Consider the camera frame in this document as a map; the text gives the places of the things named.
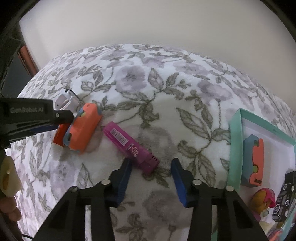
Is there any floral fleece blanket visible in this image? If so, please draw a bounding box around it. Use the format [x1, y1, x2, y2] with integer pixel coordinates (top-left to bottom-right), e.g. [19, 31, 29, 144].
[7, 44, 295, 240]

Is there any black toy car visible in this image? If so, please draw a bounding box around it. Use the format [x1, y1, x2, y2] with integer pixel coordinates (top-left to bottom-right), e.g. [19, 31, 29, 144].
[273, 171, 295, 222]

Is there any teal cardboard box tray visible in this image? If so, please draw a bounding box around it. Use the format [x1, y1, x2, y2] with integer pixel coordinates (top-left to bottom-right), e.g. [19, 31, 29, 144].
[211, 108, 296, 241]

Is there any blue orange toy box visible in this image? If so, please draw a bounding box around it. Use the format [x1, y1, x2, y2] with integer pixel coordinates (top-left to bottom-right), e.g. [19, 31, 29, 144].
[241, 135, 264, 188]

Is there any magenta rectangular lighter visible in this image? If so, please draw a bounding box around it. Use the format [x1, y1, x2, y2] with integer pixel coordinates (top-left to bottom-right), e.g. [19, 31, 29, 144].
[103, 121, 160, 175]

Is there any orange blue toy block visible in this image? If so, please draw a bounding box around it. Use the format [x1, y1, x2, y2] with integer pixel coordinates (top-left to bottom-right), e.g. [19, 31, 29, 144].
[63, 103, 102, 154]

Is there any white earbud case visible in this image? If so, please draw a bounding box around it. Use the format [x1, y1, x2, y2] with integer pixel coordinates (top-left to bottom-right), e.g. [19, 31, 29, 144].
[54, 89, 80, 112]

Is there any person's left hand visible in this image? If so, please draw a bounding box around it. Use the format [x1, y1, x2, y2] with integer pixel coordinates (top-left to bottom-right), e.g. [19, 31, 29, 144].
[1, 156, 22, 222]

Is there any cream plastic hair claw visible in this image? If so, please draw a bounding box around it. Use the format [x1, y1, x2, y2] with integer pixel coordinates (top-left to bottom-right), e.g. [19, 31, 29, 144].
[259, 221, 283, 236]

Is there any brown puppy toy pink helmet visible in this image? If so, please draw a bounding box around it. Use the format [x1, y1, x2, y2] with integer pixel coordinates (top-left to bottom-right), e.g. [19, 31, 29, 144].
[248, 188, 276, 221]

